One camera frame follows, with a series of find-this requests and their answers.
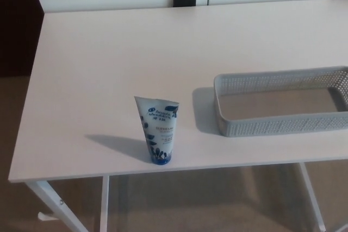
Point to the white blue shampoo tube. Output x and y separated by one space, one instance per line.
158 133

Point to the white table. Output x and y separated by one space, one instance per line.
136 61

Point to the grey perforated plastic basket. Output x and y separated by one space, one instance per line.
274 126

